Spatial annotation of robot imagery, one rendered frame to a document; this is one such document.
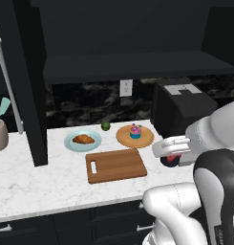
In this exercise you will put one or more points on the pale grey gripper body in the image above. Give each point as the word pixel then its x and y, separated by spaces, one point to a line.
pixel 169 147

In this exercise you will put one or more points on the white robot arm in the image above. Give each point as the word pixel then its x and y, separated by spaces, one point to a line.
pixel 210 191

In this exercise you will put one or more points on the wooden cutting board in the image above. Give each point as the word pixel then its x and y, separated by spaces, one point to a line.
pixel 116 166

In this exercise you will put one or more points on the brown croissant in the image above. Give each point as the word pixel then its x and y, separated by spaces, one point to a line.
pixel 83 139

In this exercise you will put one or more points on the black narrow cabinet front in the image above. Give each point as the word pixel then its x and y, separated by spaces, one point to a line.
pixel 74 226

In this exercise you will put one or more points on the black upper cabinet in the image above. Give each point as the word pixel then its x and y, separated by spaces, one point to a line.
pixel 121 25

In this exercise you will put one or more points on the black tall cabinet panel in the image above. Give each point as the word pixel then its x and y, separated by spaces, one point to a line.
pixel 34 95

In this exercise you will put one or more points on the red pastry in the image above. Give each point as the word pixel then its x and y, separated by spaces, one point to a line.
pixel 173 158

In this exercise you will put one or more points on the dark round bowl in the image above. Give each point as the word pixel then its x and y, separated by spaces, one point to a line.
pixel 170 162

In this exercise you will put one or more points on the round wooden plate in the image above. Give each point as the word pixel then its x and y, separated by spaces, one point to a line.
pixel 144 138

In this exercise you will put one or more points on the pink and blue cupcake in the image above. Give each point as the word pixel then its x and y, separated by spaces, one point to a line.
pixel 135 132

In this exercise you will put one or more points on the black countertop appliance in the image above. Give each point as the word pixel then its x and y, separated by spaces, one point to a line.
pixel 182 105

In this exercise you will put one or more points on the green lime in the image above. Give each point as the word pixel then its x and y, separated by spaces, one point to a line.
pixel 105 126

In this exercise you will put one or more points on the black drawer front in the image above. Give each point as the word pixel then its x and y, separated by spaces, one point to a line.
pixel 26 231
pixel 121 220

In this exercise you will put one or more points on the light blue plate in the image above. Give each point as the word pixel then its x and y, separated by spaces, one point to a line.
pixel 70 144

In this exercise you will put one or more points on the beige utensil pot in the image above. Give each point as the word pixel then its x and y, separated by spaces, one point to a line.
pixel 0 137

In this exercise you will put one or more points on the teal spatula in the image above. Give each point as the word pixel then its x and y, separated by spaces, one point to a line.
pixel 4 106

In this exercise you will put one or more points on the white wall outlet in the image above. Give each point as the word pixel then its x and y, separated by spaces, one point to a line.
pixel 126 87

